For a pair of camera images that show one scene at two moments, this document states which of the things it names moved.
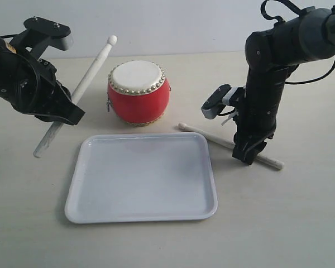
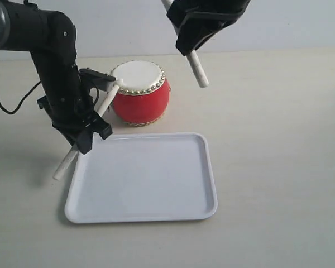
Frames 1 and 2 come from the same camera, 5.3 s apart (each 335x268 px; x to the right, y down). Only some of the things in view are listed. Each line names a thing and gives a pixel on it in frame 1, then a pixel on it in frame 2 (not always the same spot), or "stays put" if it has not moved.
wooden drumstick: x=276 y=164 to x=192 y=57
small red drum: x=138 y=91 stays put
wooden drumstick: x=92 y=73 to x=73 y=151
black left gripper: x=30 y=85 to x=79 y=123
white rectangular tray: x=129 y=177 stays put
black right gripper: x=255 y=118 to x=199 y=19
